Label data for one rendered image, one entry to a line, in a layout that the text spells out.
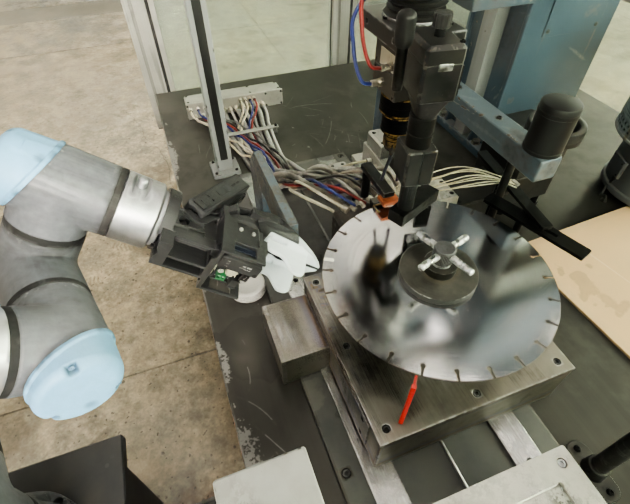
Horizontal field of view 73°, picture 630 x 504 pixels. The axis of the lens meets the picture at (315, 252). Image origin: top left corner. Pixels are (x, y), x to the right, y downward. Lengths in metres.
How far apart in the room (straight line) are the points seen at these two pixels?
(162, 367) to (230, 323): 0.90
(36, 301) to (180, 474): 1.14
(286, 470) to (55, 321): 0.29
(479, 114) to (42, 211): 0.67
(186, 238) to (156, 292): 1.45
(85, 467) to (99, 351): 0.39
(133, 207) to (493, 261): 0.49
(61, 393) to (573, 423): 0.71
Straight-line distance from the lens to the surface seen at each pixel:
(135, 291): 1.95
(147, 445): 1.59
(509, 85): 1.21
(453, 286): 0.61
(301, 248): 0.54
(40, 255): 0.49
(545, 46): 1.23
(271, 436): 0.71
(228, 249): 0.46
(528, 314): 0.63
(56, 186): 0.46
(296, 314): 0.73
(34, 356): 0.41
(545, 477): 0.59
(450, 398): 0.65
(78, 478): 0.77
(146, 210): 0.46
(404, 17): 0.47
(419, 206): 0.62
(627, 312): 1.00
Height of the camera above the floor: 1.42
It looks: 47 degrees down
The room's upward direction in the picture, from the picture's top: straight up
